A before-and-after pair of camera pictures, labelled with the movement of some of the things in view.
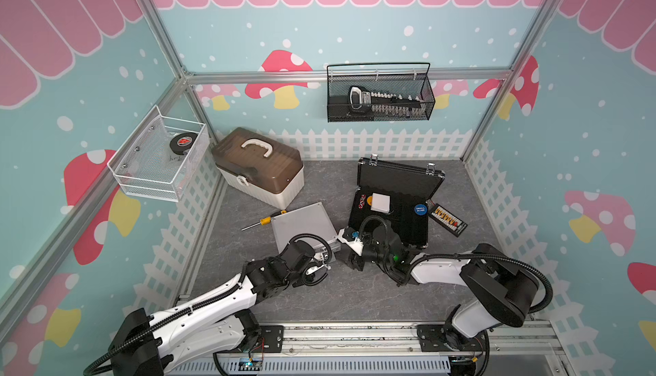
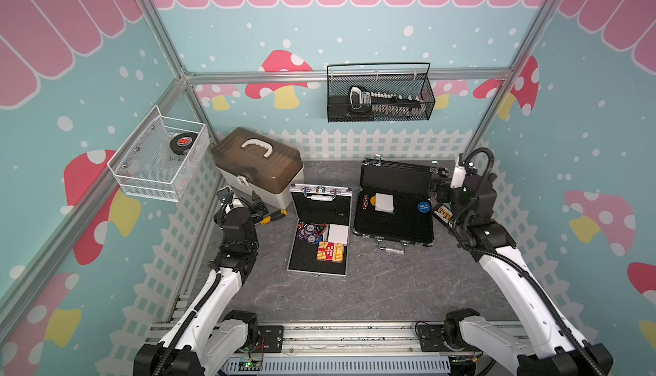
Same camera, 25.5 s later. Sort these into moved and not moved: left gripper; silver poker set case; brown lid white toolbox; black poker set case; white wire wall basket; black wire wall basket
Moved: silver poker set case; left gripper
Not moved: brown lid white toolbox; black wire wall basket; white wire wall basket; black poker set case
